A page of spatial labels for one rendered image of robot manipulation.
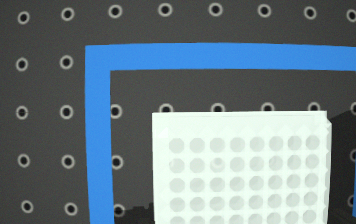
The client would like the blue rectangular tape outline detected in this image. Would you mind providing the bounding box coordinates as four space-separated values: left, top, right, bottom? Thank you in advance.
85 43 356 224

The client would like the white well plate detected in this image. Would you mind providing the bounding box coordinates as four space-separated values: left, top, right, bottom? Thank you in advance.
152 111 332 224

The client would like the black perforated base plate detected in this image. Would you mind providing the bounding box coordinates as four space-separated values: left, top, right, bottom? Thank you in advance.
0 0 356 224

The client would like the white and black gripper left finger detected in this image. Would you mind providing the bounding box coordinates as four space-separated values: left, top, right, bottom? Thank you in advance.
138 218 155 224

